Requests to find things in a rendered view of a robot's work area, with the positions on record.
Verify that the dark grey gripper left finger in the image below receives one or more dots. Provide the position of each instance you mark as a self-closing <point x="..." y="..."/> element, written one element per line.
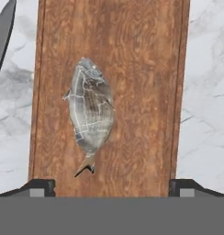
<point x="40" y="186"/>

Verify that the grey fish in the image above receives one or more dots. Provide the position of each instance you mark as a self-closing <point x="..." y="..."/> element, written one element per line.
<point x="91" y="113"/>

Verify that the dark grey knife blade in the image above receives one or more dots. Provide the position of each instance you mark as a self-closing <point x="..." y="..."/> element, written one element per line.
<point x="3" y="33"/>

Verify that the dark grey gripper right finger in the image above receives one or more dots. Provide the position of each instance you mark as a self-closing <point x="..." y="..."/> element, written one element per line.
<point x="183" y="186"/>

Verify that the brown wooden cutting board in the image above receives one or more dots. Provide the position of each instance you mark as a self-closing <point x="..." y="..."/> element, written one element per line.
<point x="141" y="91"/>

